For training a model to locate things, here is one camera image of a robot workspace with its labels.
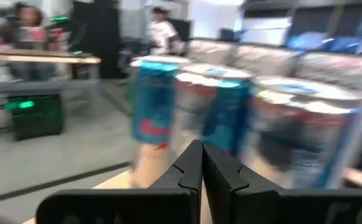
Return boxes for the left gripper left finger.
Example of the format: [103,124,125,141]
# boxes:
[36,139,203,224]

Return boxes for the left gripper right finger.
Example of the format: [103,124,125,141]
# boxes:
[202,142,362,224]

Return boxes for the blue silver Red Bull can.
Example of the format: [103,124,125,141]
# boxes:
[250,76,362,189]
[170,63,254,158]
[130,55,190,147]

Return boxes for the white Celsius can black lid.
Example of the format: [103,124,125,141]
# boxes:
[294,51,362,94]
[235,45,298,78]

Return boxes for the wooden shelf black metal legs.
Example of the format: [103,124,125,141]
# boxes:
[21,142,362,224]

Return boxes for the black computer green lights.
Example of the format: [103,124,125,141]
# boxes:
[6,95,65,141]

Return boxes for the person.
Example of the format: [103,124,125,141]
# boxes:
[146,6,188,57]
[11,3,65,82]

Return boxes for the wooden workbench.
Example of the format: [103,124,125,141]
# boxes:
[0,49,102,94]

